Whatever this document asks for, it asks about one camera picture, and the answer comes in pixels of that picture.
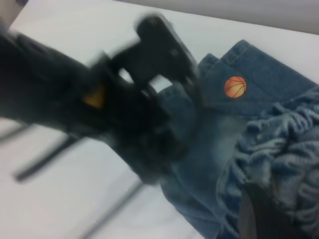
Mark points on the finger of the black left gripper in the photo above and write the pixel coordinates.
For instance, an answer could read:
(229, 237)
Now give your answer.
(159, 49)
(172, 147)

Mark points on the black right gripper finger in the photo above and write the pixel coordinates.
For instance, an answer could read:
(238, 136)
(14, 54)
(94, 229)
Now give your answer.
(264, 219)

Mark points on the blue denim pants basketball print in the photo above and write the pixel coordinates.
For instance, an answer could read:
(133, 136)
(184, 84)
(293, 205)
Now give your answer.
(211, 149)

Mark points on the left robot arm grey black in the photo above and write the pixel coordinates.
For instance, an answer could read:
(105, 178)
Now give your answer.
(13, 77)

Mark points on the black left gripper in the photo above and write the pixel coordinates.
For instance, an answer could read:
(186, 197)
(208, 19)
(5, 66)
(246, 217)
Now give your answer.
(74, 99)

